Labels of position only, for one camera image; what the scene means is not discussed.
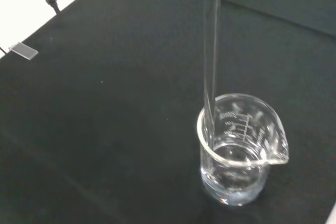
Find small clear glass beaker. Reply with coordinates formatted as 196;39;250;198
196;93;290;207

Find black bench cloth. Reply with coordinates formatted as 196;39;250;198
0;0;336;224

